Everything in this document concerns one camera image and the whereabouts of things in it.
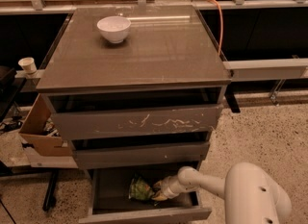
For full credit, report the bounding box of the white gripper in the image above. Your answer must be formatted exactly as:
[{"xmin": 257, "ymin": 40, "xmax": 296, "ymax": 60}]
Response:
[{"xmin": 151, "ymin": 176, "xmax": 185, "ymax": 202}]

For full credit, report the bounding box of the green jalapeno chip bag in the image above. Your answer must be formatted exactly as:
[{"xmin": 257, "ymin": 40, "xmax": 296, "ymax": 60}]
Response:
[{"xmin": 128, "ymin": 174, "xmax": 158, "ymax": 202}]

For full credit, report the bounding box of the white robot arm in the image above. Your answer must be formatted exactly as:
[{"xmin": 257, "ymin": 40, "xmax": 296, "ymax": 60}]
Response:
[{"xmin": 152, "ymin": 162, "xmax": 292, "ymax": 224}]

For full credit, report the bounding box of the grey bottom drawer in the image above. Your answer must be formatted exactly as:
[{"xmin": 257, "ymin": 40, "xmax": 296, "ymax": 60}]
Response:
[{"xmin": 79, "ymin": 162, "xmax": 212, "ymax": 224}]

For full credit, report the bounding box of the grey drawer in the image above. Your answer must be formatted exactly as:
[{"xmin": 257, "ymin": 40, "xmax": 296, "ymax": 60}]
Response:
[
  {"xmin": 79, "ymin": 162, "xmax": 212, "ymax": 224},
  {"xmin": 52, "ymin": 87, "xmax": 222, "ymax": 140},
  {"xmin": 72, "ymin": 132, "xmax": 211, "ymax": 169}
]

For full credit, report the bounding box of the grey middle drawer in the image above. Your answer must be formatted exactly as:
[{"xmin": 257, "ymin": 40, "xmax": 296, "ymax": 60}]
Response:
[{"xmin": 72, "ymin": 132, "xmax": 211, "ymax": 169}]

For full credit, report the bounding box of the grey top drawer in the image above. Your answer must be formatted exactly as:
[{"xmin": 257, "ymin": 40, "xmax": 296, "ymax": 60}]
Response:
[{"xmin": 52, "ymin": 87, "xmax": 222, "ymax": 140}]

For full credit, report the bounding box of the grey drawer cabinet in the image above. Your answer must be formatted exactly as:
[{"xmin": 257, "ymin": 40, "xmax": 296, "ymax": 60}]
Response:
[{"xmin": 36, "ymin": 4, "xmax": 232, "ymax": 170}]

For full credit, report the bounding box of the black stand leg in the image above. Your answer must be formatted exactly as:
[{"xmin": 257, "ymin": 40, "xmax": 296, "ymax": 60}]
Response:
[{"xmin": 42, "ymin": 169, "xmax": 59, "ymax": 212}]

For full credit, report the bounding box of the brown cardboard box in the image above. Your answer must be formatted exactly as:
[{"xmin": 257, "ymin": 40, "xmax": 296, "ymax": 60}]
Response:
[{"xmin": 19, "ymin": 95, "xmax": 72, "ymax": 157}]

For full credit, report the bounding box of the white ceramic bowl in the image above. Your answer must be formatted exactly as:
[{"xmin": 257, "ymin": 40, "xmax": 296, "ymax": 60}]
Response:
[{"xmin": 96, "ymin": 16, "xmax": 131, "ymax": 43}]

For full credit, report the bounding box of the white paper cup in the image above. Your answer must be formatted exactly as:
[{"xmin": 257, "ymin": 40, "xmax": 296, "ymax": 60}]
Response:
[{"xmin": 18, "ymin": 57, "xmax": 37, "ymax": 75}]

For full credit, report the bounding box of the grey metal rail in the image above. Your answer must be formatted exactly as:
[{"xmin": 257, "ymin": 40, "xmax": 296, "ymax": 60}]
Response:
[{"xmin": 223, "ymin": 58, "xmax": 308, "ymax": 82}]

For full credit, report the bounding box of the orange cable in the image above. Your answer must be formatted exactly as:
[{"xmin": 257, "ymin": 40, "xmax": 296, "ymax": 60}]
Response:
[{"xmin": 207, "ymin": 0, "xmax": 224, "ymax": 57}]

